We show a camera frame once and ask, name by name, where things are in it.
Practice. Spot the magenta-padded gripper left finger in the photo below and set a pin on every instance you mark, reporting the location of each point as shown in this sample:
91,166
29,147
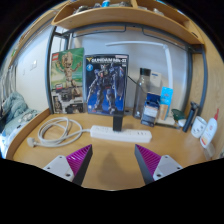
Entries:
77,160

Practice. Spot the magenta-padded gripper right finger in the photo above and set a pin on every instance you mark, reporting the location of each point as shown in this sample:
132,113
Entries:
150,160

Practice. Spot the black charger block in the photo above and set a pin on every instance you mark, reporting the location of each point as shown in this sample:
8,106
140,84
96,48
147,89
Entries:
118,123

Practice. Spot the white power strip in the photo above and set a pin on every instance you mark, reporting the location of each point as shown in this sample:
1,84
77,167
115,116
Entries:
133,135

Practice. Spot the dark blue and white box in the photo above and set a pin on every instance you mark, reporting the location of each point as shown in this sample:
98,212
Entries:
150,111

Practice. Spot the green round container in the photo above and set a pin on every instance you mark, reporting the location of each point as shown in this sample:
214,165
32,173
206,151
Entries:
177,114

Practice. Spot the black electric shaver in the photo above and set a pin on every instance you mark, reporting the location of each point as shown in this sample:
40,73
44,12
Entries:
189,118

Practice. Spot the white mug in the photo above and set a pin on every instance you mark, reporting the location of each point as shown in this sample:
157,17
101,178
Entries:
198,127

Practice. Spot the light blue tall box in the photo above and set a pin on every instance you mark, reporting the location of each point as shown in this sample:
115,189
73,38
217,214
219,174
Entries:
165,100

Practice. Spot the white lotion bottle red cap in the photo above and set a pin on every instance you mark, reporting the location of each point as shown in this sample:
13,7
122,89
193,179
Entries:
209,131

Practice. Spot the grey bottle with black cap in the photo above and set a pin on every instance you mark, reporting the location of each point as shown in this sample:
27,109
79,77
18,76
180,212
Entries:
141,93

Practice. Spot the blue robot model kit box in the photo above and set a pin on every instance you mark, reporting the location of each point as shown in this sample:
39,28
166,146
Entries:
106,86

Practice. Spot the white box with blue print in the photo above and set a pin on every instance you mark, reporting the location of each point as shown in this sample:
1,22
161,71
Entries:
155,80

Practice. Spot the teal bedding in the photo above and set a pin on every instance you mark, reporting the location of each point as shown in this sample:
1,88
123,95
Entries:
15,106

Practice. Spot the green tree figure toy box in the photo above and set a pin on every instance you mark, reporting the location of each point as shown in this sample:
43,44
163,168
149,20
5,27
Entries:
68,73

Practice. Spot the white desk lamp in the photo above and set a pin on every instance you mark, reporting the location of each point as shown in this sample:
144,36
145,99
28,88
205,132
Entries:
168,63

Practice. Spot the wooden shelf unit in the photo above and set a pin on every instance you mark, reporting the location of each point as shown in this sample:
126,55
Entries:
126,16

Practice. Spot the dark grey metal desk frame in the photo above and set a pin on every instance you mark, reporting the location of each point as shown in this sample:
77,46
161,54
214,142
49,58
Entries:
189,73

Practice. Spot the white wall socket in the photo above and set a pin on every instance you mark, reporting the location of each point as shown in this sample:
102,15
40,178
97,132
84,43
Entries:
33,65

